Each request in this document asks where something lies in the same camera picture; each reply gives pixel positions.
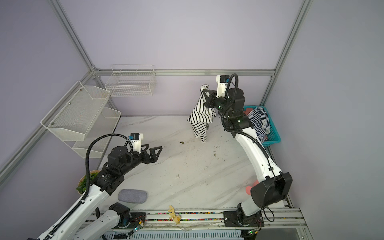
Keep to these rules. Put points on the aluminium frame rail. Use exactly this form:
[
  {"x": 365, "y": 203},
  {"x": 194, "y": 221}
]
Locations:
[{"x": 190, "y": 72}]

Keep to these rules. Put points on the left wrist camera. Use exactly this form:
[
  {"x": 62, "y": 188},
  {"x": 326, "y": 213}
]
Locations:
[{"x": 136, "y": 141}]

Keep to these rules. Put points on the black white striped tank top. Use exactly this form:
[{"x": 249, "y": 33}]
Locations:
[{"x": 201, "y": 116}]

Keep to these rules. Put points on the teal plastic basket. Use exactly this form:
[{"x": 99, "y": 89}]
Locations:
[{"x": 273, "y": 136}]

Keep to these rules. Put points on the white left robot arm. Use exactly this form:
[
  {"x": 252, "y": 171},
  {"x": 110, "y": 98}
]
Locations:
[{"x": 68, "y": 227}]

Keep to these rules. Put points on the yellow banana toy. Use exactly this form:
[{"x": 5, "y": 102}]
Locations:
[{"x": 173, "y": 216}]

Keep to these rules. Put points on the navy striped tank top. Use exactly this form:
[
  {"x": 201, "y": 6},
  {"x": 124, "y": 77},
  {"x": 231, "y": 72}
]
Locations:
[{"x": 260, "y": 120}]

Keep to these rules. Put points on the white mesh two-tier shelf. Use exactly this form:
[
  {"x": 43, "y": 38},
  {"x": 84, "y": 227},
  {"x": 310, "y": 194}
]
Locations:
[{"x": 81, "y": 116}]

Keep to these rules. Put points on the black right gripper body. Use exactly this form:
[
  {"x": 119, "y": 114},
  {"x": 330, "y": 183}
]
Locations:
[{"x": 219, "y": 106}]

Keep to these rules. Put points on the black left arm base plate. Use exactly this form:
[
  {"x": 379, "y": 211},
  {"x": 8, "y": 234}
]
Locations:
[{"x": 135, "y": 219}]

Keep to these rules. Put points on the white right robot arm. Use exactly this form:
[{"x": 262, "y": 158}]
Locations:
[{"x": 273, "y": 185}]

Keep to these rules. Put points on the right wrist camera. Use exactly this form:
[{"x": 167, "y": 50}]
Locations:
[{"x": 222, "y": 83}]

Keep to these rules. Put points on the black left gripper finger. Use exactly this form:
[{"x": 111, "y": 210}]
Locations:
[
  {"x": 144, "y": 148},
  {"x": 152, "y": 155}
]

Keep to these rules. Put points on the red tank top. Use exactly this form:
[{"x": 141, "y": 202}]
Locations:
[{"x": 248, "y": 111}]

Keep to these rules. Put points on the potted green plant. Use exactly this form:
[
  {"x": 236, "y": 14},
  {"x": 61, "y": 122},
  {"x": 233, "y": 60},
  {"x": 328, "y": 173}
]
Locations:
[{"x": 81, "y": 188}]

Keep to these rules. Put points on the white wire wall basket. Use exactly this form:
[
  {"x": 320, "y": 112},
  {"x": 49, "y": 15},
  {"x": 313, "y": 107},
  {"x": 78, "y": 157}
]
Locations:
[{"x": 131, "y": 81}]

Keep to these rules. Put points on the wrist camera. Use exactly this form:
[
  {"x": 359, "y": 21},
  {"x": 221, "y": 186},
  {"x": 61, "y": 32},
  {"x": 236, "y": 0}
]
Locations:
[
  {"x": 136, "y": 141},
  {"x": 222, "y": 83}
]

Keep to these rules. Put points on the grey felt pouch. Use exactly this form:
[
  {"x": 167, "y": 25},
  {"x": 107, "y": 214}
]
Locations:
[{"x": 132, "y": 196}]

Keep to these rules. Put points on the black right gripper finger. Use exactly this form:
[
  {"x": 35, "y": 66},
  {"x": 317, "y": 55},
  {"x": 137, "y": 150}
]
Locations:
[
  {"x": 209, "y": 101},
  {"x": 211, "y": 92}
]

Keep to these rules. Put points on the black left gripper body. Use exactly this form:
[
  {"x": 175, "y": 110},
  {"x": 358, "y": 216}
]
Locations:
[{"x": 134, "y": 158}]

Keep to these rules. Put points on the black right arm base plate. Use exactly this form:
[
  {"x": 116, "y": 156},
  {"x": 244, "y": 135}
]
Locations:
[{"x": 237, "y": 219}]

